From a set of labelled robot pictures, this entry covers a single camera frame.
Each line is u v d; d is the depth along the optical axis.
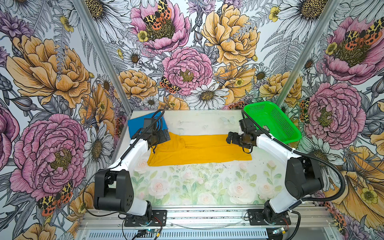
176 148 0.99
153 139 0.66
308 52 0.88
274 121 1.15
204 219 0.76
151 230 0.71
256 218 0.74
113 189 0.43
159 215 0.76
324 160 0.79
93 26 0.78
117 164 0.46
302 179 0.46
